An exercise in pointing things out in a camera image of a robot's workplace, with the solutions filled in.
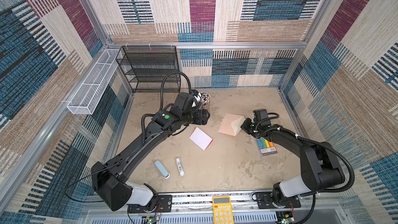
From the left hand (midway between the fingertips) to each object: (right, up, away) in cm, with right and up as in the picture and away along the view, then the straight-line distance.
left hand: (204, 112), depth 74 cm
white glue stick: (-13, -29, +9) cm, 33 cm away
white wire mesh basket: (-69, +7, +19) cm, 72 cm away
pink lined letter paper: (-2, -17, +20) cm, 26 cm away
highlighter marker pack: (+35, -21, +16) cm, 44 cm away
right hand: (+22, -10, +18) cm, 30 cm away
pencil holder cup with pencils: (+1, +6, +17) cm, 18 cm away
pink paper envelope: (+18, -9, +25) cm, 32 cm away
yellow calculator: (+8, -44, -2) cm, 45 cm away
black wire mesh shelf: (-40, +30, +34) cm, 60 cm away
